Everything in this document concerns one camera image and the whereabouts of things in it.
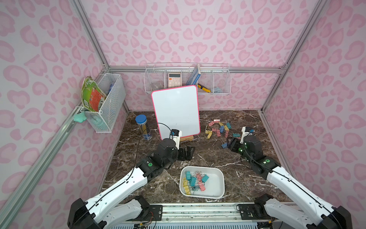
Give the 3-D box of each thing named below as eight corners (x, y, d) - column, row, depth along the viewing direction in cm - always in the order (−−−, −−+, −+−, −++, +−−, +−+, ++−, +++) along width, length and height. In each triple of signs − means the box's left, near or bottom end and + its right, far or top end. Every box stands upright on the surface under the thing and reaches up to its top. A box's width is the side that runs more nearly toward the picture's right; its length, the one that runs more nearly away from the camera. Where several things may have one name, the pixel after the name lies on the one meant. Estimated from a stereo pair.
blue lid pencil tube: (142, 140, 104) (134, 122, 89) (144, 132, 108) (136, 114, 93) (151, 140, 104) (144, 122, 89) (152, 132, 108) (146, 114, 93)
